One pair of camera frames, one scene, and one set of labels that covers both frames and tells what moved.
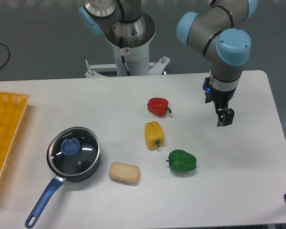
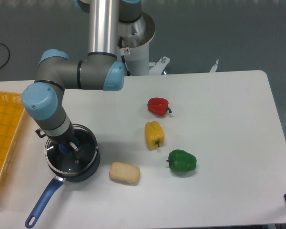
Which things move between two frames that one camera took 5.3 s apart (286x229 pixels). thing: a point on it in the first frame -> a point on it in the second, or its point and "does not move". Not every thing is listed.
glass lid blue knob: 75,151 does not move
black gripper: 220,93 -> 64,140
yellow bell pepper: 154,135 does not move
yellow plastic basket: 7,109 does not move
